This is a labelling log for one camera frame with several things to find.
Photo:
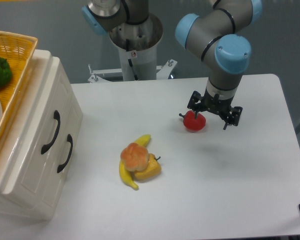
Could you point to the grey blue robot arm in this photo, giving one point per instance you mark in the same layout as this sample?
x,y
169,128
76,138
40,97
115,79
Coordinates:
x,y
213,39

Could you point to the yellow toy bell pepper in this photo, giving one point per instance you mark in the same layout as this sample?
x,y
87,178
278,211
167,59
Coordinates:
x,y
153,169

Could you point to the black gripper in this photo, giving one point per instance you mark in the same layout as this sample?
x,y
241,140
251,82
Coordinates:
x,y
213,103

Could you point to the yellow toy banana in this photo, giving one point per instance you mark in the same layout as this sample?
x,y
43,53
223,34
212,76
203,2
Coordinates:
x,y
125,175

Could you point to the red toy bell pepper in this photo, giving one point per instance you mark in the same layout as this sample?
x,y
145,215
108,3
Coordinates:
x,y
191,123

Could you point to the orange toy bread bun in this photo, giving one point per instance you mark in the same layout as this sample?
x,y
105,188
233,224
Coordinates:
x,y
135,157

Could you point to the white drawer cabinet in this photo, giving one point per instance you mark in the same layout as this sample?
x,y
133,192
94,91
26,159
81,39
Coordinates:
x,y
12,140

